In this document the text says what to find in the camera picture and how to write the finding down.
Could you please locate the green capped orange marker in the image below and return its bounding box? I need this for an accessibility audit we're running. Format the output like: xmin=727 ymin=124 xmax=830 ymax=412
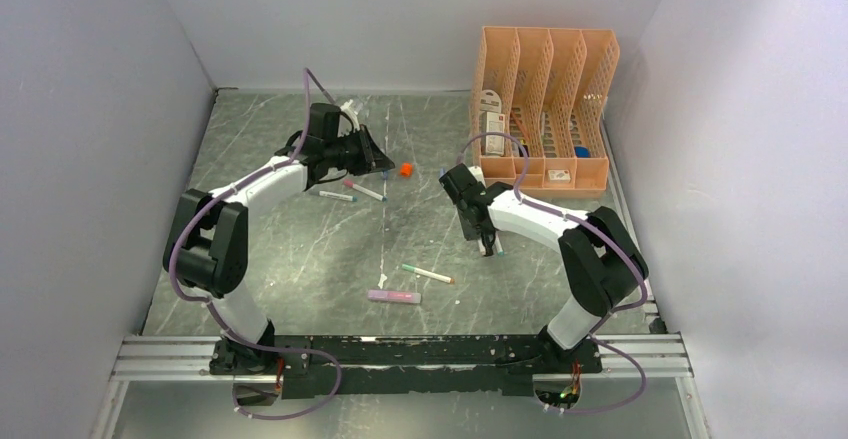
xmin=401 ymin=264 xmax=455 ymax=284

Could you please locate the aluminium rail frame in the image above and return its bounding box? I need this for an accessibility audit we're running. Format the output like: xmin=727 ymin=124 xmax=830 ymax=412
xmin=111 ymin=334 xmax=694 ymax=381

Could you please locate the white packaged item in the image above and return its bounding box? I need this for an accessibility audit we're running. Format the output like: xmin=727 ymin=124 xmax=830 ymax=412
xmin=478 ymin=89 xmax=506 ymax=157

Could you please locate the black orange highlighter body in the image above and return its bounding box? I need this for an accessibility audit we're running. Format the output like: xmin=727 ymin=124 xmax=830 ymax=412
xmin=477 ymin=239 xmax=496 ymax=257

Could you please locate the orange mesh file organizer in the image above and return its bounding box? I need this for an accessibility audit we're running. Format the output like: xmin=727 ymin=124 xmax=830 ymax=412
xmin=469 ymin=26 xmax=620 ymax=199

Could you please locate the grey capped white marker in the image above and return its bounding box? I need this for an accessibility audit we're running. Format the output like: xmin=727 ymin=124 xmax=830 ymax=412
xmin=317 ymin=190 xmax=358 ymax=202

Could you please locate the orange highlighter cap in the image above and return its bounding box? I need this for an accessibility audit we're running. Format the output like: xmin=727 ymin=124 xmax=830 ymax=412
xmin=398 ymin=163 xmax=414 ymax=178

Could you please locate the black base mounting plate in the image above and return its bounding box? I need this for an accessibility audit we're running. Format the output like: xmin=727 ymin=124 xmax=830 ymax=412
xmin=209 ymin=334 xmax=602 ymax=399

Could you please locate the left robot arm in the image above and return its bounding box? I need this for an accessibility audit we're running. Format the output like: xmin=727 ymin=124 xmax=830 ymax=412
xmin=163 ymin=100 xmax=395 ymax=375

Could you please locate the pink capped white marker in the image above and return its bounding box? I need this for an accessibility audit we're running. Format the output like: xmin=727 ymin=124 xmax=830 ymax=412
xmin=343 ymin=179 xmax=387 ymax=202

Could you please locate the blue capped white marker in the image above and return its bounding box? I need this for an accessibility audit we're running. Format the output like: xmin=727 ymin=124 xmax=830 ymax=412
xmin=494 ymin=234 xmax=505 ymax=256

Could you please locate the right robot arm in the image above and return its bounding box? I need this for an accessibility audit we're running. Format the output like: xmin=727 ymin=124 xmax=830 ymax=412
xmin=439 ymin=164 xmax=649 ymax=373

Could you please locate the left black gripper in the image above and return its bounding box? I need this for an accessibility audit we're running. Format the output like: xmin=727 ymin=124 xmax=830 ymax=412
xmin=326 ymin=126 xmax=395 ymax=178

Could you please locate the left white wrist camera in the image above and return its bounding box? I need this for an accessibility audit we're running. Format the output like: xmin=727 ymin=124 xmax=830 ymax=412
xmin=340 ymin=99 xmax=365 ymax=131

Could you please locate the purple highlighter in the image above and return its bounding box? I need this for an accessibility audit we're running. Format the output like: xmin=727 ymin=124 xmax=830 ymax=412
xmin=367 ymin=289 xmax=422 ymax=305

